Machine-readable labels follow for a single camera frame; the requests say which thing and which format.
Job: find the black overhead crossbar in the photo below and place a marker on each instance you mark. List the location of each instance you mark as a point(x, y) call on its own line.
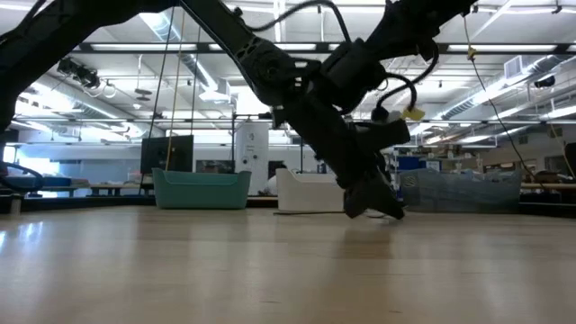
point(202, 47)

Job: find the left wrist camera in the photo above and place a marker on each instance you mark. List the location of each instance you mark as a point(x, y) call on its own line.
point(387, 135)

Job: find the dark metal fork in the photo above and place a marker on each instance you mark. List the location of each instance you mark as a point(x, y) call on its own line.
point(306, 212)

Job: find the silver ventilation duct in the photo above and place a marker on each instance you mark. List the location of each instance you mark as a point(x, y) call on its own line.
point(193, 63)
point(540, 67)

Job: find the thin black crossbar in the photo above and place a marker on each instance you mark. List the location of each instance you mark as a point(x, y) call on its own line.
point(202, 120)

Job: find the curved black tube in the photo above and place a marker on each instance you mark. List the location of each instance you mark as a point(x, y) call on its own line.
point(22, 167)

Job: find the white cabinet with round ports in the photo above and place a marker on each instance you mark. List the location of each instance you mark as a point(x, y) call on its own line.
point(252, 148)

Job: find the teal plastic bin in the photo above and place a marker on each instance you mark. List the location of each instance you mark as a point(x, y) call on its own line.
point(202, 189)

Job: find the blue storage crates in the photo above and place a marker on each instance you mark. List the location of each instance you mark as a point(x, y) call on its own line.
point(407, 163)

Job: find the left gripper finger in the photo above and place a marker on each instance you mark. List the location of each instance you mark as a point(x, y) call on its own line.
point(357, 200)
point(387, 200)

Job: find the wooden workbench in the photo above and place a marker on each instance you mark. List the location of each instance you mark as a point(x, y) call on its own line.
point(112, 186)
point(549, 185)

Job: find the black monitor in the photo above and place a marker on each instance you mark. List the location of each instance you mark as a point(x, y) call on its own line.
point(157, 155)

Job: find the grey plastic bin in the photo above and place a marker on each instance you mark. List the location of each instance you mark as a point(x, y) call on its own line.
point(459, 193)

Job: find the black ceiling camera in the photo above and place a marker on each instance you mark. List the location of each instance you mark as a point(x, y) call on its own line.
point(544, 82)
point(78, 72)

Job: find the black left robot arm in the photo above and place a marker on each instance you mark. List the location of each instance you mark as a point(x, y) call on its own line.
point(67, 31)

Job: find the white plastic bin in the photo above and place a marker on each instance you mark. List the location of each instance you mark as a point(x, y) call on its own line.
point(306, 193)

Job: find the black stand frame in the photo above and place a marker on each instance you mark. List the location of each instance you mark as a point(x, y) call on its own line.
point(233, 144)

